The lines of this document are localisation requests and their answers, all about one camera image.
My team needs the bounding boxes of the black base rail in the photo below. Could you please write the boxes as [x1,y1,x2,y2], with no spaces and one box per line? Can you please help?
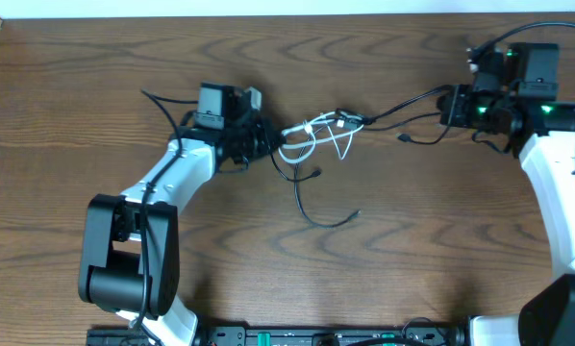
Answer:
[85,322,466,346]

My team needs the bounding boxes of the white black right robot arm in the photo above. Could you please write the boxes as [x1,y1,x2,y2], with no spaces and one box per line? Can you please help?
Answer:
[437,42,575,345]

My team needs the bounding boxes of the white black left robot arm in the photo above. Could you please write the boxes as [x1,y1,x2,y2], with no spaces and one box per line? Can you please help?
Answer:
[78,83,281,345]

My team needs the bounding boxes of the white USB cable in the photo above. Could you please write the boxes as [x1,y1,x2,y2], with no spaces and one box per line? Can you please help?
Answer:
[277,111,365,165]

